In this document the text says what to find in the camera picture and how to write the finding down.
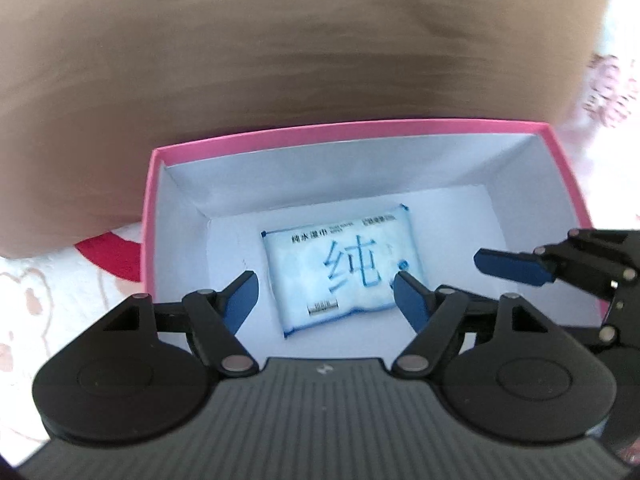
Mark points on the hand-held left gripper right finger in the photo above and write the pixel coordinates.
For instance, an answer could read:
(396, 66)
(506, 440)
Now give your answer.
(410, 300)

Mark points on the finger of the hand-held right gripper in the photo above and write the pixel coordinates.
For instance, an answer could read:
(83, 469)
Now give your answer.
(510, 265)
(622, 320)

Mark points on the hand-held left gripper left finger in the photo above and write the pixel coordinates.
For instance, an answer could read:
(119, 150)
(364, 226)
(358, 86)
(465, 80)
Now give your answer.
(242, 305)

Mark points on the blue white wet wipes packet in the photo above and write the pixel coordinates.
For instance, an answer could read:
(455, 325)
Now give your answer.
(310, 280)

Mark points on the pink cardboard box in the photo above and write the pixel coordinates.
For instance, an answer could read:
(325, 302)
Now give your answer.
(350, 170)

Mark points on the pink floral bedsheet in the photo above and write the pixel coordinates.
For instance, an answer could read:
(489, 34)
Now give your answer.
(610, 90)

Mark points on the brown pillow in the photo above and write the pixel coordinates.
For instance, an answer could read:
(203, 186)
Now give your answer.
(250, 60)

